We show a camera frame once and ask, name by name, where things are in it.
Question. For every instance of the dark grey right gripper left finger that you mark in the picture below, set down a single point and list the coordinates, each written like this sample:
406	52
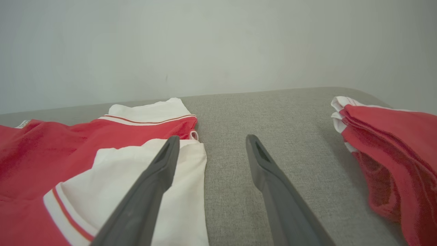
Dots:
143	205

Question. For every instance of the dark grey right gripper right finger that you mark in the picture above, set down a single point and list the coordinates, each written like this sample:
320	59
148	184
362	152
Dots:
283	205

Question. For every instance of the red basketball jersey white trim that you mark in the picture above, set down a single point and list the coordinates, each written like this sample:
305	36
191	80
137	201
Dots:
34	153

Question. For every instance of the red shorts with white stripe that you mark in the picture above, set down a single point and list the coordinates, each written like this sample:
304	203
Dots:
403	147

